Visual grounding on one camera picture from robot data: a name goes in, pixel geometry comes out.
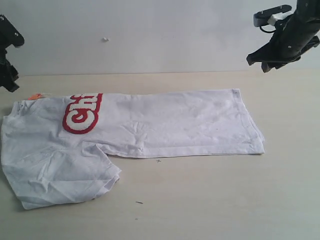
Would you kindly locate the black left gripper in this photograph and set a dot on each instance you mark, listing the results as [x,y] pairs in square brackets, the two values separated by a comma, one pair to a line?
[9,35]

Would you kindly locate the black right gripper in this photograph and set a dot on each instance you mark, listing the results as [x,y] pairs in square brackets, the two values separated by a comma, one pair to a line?
[301,27]

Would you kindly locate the white t-shirt with red lettering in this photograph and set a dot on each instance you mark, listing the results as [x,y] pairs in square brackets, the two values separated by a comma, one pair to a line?
[56,150]

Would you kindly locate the orange garment tag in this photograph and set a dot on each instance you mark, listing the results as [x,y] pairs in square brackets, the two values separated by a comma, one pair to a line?
[36,97]

